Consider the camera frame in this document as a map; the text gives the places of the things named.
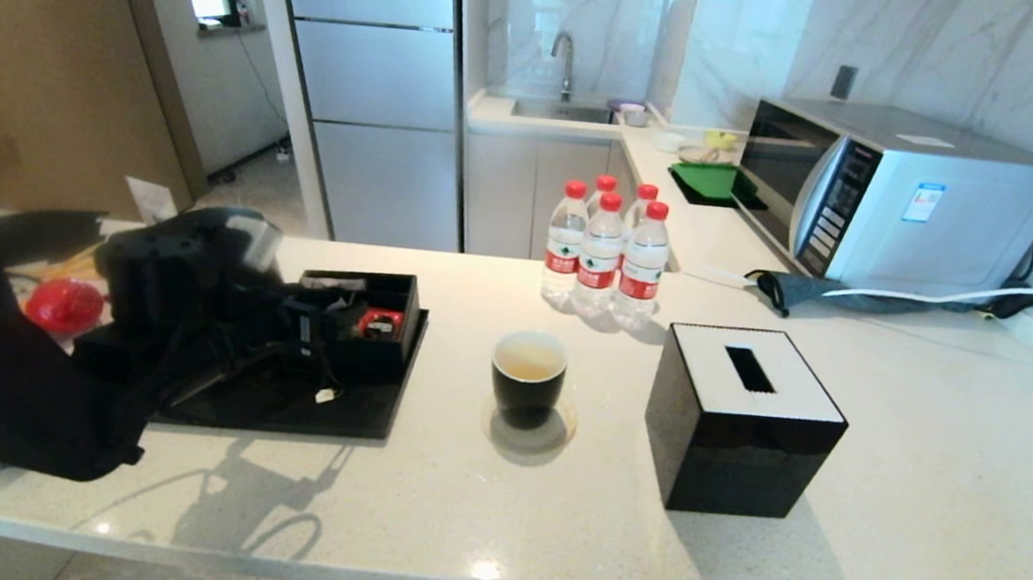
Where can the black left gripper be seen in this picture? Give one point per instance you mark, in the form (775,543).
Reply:
(271,328)

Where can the pyramid tea bag with tag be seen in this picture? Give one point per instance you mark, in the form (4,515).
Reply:
(326,396)

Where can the red snack bag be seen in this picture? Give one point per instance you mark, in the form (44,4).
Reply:
(379,322)

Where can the white sachet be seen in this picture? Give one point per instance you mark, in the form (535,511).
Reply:
(332,282)

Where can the black organizer box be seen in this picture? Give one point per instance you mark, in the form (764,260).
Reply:
(387,358)

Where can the black serving tray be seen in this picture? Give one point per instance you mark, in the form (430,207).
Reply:
(353,416)

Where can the black mug white inside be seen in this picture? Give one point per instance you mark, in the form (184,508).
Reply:
(525,395)

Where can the acrylic wifi QR sign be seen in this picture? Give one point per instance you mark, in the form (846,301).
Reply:
(151,198)

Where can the white kitchen cabinets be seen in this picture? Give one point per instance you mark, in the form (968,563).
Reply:
(526,187)

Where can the water bottle red cap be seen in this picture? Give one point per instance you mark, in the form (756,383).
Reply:
(642,274)
(646,194)
(563,257)
(599,260)
(606,183)

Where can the white refrigerator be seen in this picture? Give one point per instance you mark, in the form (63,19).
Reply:
(376,78)

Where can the round white coaster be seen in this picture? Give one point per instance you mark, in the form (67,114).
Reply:
(559,436)

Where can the red toy apple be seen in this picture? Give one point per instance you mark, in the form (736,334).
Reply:
(65,305)

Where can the steel kitchen sink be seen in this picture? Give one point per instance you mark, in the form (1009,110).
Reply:
(562,111)

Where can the black plastic sheet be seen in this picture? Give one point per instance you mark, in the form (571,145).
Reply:
(39,230)

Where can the chrome kitchen faucet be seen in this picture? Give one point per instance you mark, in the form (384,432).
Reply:
(567,58)

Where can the small white cup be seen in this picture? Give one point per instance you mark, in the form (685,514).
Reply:
(670,141)

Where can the brown wooden door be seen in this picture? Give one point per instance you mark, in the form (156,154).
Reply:
(57,47)

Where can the green plastic tray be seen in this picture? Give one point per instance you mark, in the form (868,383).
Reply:
(712,178)

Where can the black tissue box white lid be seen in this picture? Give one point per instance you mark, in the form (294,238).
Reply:
(739,444)

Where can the yellow kitchen item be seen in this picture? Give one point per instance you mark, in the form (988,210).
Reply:
(721,139)

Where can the silver microwave oven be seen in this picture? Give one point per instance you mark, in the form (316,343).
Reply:
(950,218)

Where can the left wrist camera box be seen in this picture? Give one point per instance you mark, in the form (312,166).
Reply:
(254,241)

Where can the dark wall socket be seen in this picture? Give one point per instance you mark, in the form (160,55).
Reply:
(845,81)

